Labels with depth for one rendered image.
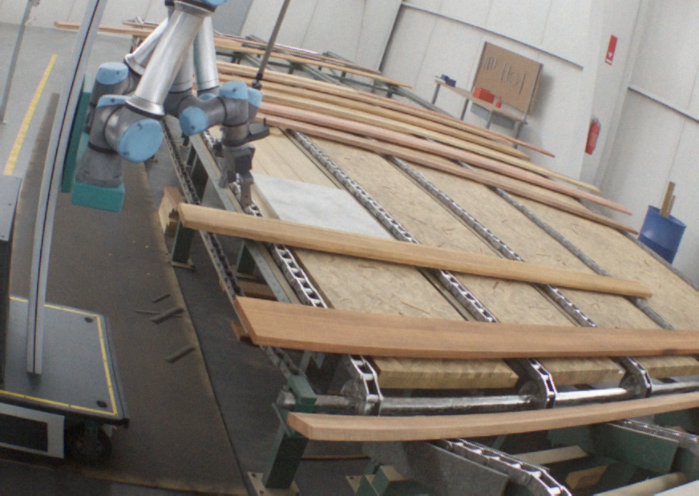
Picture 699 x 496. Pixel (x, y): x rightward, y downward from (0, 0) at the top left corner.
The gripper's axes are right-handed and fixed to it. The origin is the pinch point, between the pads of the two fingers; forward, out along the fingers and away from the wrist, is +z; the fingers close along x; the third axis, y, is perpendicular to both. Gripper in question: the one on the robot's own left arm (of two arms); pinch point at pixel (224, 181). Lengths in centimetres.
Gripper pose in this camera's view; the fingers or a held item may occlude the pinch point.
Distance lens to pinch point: 240.8
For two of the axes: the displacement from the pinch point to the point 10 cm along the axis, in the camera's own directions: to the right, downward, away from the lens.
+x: 8.9, 1.6, 4.3
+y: 3.4, 3.9, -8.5
